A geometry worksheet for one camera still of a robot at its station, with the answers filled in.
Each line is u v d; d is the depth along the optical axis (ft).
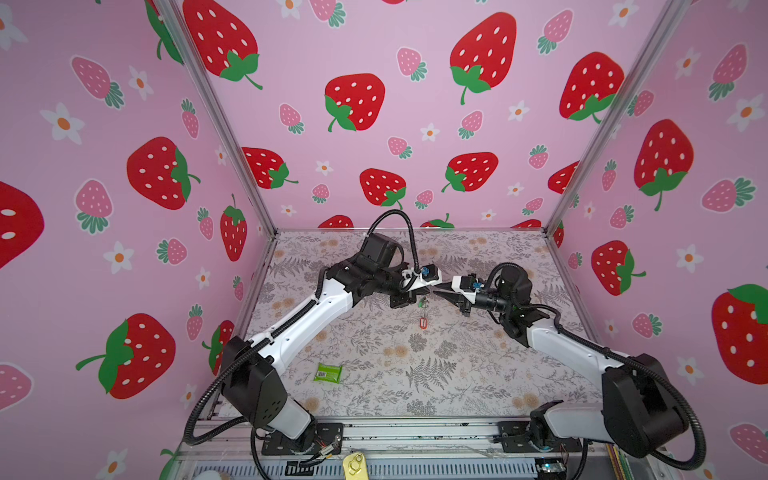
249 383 1.36
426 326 3.05
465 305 2.30
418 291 2.15
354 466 2.20
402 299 2.16
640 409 1.37
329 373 2.75
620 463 2.28
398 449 2.40
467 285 2.05
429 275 2.02
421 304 2.55
